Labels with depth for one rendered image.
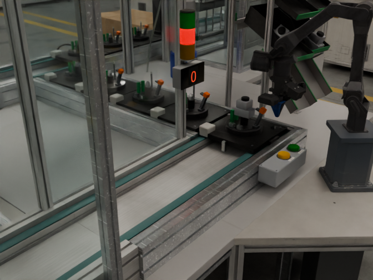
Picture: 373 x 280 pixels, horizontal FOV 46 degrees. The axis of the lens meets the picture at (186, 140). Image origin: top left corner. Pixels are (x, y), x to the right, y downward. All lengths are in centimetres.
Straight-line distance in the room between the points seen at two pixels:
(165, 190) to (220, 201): 18
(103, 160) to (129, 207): 49
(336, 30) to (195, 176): 459
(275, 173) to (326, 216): 20
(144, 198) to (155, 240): 26
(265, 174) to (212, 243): 32
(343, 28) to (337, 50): 28
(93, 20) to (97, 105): 14
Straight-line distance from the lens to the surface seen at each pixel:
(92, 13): 76
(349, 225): 141
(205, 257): 122
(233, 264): 137
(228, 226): 133
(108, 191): 87
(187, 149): 156
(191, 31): 144
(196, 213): 122
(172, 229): 116
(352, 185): 157
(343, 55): 587
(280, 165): 145
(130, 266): 111
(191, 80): 148
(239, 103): 161
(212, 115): 177
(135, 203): 133
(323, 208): 146
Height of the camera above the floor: 166
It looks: 26 degrees down
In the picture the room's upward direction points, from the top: straight up
